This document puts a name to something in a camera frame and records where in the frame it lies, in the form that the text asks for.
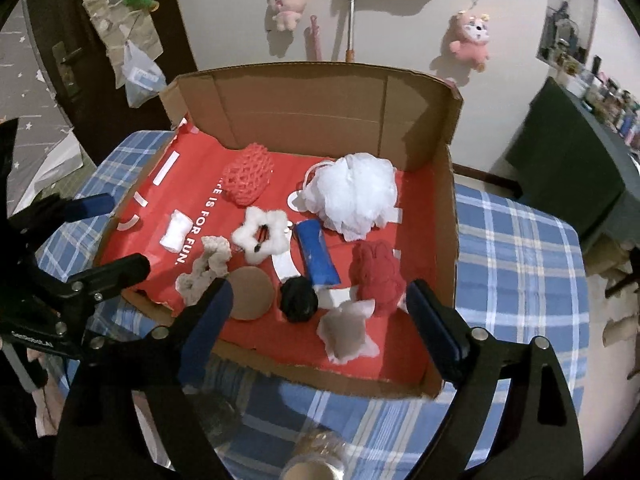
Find red white stick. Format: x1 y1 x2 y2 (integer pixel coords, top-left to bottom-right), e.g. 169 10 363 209
345 0 356 63

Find cardboard box red interior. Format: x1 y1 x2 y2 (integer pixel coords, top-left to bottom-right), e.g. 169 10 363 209
94 62 463 399

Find dark green covered table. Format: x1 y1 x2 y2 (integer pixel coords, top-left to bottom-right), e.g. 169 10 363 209
506 78 639 250

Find white bath loofah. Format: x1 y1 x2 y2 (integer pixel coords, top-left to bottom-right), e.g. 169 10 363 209
297 153 402 242

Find white plastic bag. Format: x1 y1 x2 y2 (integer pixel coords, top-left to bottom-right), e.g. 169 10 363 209
122 40 167 108

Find wall mirror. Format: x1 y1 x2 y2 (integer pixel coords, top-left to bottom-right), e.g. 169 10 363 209
537 0 598 66

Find white cotton pad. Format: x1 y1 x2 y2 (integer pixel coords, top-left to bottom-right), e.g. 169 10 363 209
160 209 193 254

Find small jar gold beads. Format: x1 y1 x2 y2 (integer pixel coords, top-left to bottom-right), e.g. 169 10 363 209
280 429 346 480

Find pink plush toy right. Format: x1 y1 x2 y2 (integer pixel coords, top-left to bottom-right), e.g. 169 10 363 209
449 10 489 73

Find tall jar dark contents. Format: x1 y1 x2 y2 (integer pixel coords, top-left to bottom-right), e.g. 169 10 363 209
183 385 242 448

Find round brown puff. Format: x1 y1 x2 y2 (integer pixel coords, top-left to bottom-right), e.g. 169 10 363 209
227 266 276 321

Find black pom scrunchie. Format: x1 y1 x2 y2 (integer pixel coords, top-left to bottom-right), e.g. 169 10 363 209
279 276 318 323

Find blue plaid tablecloth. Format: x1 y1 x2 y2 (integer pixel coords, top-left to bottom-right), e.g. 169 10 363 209
38 130 589 479

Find dark brown door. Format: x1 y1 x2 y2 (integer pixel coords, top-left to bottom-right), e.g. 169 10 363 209
26 0 196 164

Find white fluffy star clip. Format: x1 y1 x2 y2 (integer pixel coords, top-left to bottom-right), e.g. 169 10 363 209
231 206 290 266

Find blue cloth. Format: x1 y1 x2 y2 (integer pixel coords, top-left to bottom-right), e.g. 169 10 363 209
294 219 341 287

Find red foam net ball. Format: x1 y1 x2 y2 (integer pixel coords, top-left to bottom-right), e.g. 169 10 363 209
221 143 273 207

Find red knitted heart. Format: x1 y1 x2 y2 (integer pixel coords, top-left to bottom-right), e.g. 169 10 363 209
349 240 406 318

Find grey white star puff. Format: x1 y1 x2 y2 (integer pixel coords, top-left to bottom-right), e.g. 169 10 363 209
317 299 380 365

